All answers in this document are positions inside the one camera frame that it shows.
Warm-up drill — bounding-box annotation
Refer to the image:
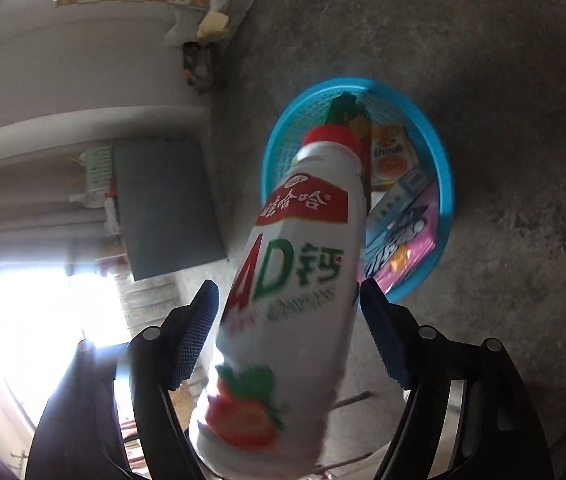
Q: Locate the green foil snack bag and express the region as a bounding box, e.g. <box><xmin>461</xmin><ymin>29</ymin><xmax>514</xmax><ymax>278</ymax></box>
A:
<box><xmin>324</xmin><ymin>91</ymin><xmax>371</xmax><ymax>133</ymax></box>

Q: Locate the yellow paper bag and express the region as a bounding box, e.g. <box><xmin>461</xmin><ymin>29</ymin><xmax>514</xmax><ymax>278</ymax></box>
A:
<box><xmin>197</xmin><ymin>10</ymin><xmax>230</xmax><ymax>41</ymax></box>

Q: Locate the small printed cardboard box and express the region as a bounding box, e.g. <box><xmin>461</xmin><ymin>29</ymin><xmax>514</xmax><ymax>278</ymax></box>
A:
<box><xmin>370</xmin><ymin>122</ymin><xmax>420</xmax><ymax>191</ymax></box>

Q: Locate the white plastic bag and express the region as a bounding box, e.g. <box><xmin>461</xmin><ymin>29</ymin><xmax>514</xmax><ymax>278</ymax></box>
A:
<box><xmin>164</xmin><ymin>6</ymin><xmax>203</xmax><ymax>48</ymax></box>

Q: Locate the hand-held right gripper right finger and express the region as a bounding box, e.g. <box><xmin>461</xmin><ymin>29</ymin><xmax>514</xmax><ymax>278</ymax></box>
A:
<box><xmin>359</xmin><ymin>277</ymin><xmax>556</xmax><ymax>480</ymax></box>

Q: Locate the blue plastic mesh basket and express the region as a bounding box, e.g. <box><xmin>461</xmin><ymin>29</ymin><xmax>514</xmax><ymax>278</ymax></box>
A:
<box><xmin>260</xmin><ymin>77</ymin><xmax>454</xmax><ymax>306</ymax></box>

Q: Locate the grey cabinet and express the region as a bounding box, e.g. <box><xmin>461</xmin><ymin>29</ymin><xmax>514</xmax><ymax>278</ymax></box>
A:
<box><xmin>112</xmin><ymin>139</ymin><xmax>229</xmax><ymax>282</ymax></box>

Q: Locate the white and blue carton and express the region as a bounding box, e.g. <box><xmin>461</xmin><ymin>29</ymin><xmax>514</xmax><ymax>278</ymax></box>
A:
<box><xmin>365</xmin><ymin>166</ymin><xmax>436</xmax><ymax>241</ymax></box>

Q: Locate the beige window curtain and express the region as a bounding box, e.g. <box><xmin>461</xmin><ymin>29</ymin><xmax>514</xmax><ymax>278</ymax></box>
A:
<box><xmin>0</xmin><ymin>175</ymin><xmax>128</xmax><ymax>288</ymax></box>

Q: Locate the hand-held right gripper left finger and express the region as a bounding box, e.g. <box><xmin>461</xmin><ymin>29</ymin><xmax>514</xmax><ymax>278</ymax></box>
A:
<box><xmin>25</xmin><ymin>279</ymin><xmax>221</xmax><ymax>480</ymax></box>

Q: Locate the white plastic drink bottle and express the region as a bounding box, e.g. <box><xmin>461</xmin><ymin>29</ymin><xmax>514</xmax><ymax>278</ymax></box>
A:
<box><xmin>190</xmin><ymin>125</ymin><xmax>371</xmax><ymax>480</ymax></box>

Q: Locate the green plastic storage basket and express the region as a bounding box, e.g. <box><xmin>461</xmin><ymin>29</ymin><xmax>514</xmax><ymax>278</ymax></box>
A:
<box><xmin>83</xmin><ymin>145</ymin><xmax>116</xmax><ymax>193</ymax></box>

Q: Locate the dark snack bag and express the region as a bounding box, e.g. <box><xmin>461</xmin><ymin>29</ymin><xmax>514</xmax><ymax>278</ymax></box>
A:
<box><xmin>183</xmin><ymin>42</ymin><xmax>221</xmax><ymax>93</ymax></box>

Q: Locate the pink snack bag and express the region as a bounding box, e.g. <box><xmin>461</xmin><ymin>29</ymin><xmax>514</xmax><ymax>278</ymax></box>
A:
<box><xmin>358</xmin><ymin>180</ymin><xmax>439</xmax><ymax>293</ymax></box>

